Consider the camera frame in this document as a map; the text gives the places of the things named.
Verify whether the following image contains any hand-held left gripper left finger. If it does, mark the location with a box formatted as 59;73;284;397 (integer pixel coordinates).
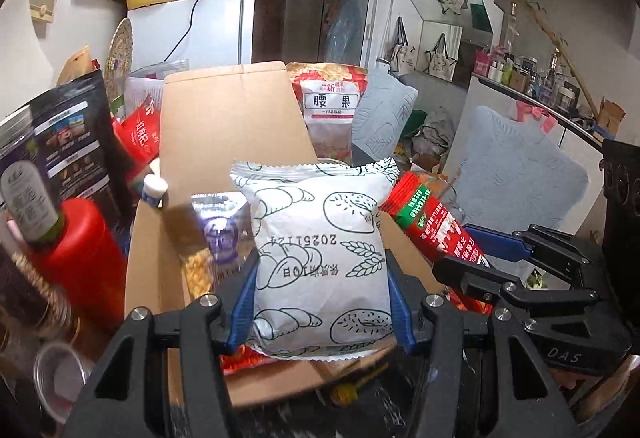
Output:
62;248;263;438

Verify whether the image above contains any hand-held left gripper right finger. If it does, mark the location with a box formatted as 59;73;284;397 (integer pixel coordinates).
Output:
385;250;581;438

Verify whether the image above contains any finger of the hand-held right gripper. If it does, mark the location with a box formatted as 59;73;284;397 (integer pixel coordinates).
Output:
432;255;601;319
462;223;601;280

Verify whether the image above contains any red striped snack packet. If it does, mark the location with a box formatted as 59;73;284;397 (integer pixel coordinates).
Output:
378;170;493;314

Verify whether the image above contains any purple snack packet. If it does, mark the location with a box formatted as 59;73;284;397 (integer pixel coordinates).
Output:
192;192;251;269

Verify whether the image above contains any white bread packet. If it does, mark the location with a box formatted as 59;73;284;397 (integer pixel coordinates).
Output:
230;157;401;361

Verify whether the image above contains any person's right hand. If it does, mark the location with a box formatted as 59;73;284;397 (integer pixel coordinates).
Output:
565;358;640;424

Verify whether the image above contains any yellow waffle snack packet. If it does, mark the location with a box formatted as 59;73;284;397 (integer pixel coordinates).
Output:
180;248;221;304

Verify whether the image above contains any grey quilted chair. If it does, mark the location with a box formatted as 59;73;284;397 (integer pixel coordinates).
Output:
442;105;590;239
350;65;418;166

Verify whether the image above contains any pile of grey clothes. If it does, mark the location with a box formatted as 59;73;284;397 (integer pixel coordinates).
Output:
405;108;456;169

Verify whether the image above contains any pink ribbon bow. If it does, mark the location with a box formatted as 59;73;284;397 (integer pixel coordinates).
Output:
515;100;558;134

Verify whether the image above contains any small white bottle blue cap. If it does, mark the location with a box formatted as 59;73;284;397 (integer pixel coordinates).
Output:
141;174;168;208

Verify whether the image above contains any white counter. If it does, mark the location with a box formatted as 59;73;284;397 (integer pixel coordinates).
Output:
467;70;616;239

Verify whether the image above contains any row of cosmetic bottles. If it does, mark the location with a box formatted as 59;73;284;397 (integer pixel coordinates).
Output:
475;43;581;109

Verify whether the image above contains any small cardboard box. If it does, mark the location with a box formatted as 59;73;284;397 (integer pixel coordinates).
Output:
597;98;626;139

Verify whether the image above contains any red bottle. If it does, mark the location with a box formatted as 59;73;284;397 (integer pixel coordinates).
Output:
30;198;126;329

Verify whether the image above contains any white tote bag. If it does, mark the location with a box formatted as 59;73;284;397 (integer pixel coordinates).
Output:
387;16;417;71
422;33;458;76

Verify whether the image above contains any clear plastic cup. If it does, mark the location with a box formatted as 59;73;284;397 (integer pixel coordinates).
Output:
32;343;96;424

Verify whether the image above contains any red pouch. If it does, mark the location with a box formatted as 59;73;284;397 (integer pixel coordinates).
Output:
112;93;161;169

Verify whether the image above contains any bamboo stick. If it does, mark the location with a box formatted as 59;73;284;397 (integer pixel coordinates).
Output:
500;0;601;119

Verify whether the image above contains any clear jar with silver lid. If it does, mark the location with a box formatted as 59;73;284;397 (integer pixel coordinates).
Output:
0;245;81;359

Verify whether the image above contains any cashew nut bag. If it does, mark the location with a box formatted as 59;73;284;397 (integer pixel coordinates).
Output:
286;62;368;164

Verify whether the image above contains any black printed pouch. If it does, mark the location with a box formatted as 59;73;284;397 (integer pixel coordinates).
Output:
0;70;136;219

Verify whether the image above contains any clear plastic bag with papers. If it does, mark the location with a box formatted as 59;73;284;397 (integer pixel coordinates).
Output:
124;59;190;106

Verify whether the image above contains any blue plastic hanging bag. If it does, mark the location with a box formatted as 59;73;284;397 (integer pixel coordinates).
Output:
327;0;366;64

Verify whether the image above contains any white fridge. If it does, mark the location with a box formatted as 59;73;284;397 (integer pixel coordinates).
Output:
126;0;256;79

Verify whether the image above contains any gold woven fan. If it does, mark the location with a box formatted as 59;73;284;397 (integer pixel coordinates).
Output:
103;17;133;94

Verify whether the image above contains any brown paper bag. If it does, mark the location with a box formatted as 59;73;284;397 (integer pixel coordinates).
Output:
55;45;98;86

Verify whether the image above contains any white foam board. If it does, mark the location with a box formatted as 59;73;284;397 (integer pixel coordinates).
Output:
0;0;53;124

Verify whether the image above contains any black power cable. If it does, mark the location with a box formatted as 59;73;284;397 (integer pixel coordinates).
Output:
165;0;206;69

